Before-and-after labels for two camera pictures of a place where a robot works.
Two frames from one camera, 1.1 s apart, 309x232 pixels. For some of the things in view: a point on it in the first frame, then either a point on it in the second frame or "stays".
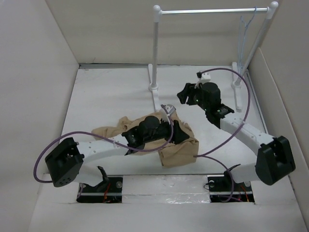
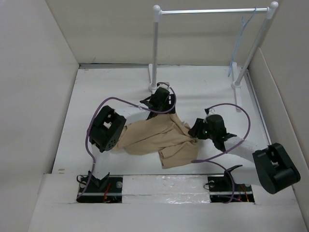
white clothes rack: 153,85 stays
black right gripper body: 195,96 -> 202,131
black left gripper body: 163,131 -> 166,105
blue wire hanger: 243,62 -> 243,25
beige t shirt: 171,154 stays
